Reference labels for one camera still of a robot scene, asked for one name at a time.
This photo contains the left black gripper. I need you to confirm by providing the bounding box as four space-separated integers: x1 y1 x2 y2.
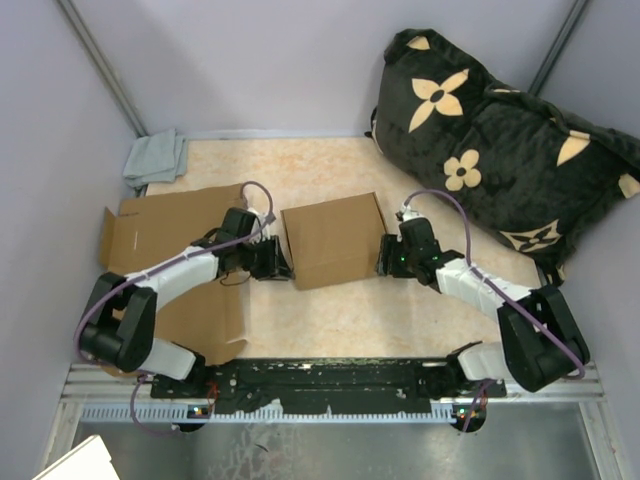
236 234 295 281

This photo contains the brown cardboard box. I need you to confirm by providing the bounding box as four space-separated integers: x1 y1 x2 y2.
281 192 387 291
99 184 247 365

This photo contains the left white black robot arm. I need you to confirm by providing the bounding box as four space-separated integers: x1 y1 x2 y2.
74 207 294 397

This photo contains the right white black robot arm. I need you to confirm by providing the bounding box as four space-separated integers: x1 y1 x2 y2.
376 217 591 396

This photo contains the grey folded cloth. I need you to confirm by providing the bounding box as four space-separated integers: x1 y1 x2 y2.
123 129 188 188

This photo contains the black plush flower cushion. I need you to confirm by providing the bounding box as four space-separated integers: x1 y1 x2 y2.
370 29 639 285

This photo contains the white board corner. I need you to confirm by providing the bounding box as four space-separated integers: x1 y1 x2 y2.
35 435 120 480

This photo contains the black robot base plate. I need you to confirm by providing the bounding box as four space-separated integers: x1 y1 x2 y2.
151 358 482 415

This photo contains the aluminium rail frame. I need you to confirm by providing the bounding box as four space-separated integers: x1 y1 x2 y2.
41 364 638 479

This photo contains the left grey corner post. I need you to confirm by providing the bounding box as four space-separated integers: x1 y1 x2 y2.
54 0 149 138

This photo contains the grey corner post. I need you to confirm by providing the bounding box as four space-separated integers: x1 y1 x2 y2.
54 0 149 138
528 0 591 96

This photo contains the right grey corner post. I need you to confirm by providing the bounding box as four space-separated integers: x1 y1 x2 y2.
528 0 591 96

